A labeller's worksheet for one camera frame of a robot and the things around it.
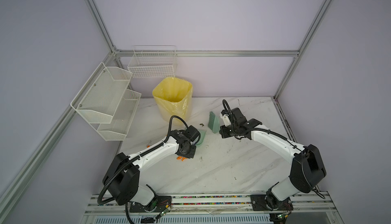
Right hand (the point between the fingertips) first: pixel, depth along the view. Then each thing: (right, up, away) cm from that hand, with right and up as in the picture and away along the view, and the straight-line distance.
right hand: (219, 130), depth 86 cm
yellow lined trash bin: (-31, +21, +22) cm, 43 cm away
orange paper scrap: (-22, -17, +3) cm, 28 cm away
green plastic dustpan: (-10, -2, +7) cm, 12 cm away
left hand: (-18, -13, -4) cm, 22 cm away
